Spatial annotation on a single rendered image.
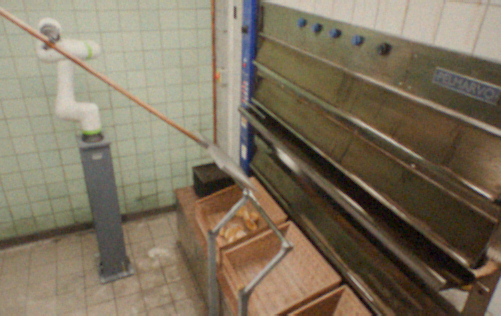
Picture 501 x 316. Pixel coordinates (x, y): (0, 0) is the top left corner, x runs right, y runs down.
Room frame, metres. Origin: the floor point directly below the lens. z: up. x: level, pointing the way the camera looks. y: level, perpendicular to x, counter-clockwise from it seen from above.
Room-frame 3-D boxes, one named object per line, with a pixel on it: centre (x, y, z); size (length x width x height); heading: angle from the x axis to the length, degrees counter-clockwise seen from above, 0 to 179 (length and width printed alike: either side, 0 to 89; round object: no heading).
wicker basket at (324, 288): (1.72, -0.20, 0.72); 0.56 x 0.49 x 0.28; 24
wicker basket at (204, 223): (2.27, 0.04, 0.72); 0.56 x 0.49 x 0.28; 23
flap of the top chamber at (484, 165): (1.86, -0.44, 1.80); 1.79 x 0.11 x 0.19; 24
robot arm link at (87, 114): (2.48, 1.07, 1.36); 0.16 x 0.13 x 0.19; 80
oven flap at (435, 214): (1.86, -0.44, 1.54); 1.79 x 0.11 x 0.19; 24
